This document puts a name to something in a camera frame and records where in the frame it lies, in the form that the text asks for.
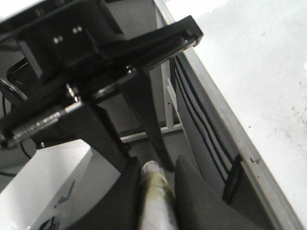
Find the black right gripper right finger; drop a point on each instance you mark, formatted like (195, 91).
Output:
(136, 88)

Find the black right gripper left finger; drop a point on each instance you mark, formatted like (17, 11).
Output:
(93, 125)

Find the white whiteboard marker pen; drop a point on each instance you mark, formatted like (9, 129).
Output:
(157, 207)

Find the white whiteboard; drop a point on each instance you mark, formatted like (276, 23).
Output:
(259, 72)

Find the grey aluminium marker tray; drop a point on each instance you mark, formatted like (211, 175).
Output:
(230, 134)

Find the white box with logo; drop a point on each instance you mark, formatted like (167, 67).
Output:
(59, 185)

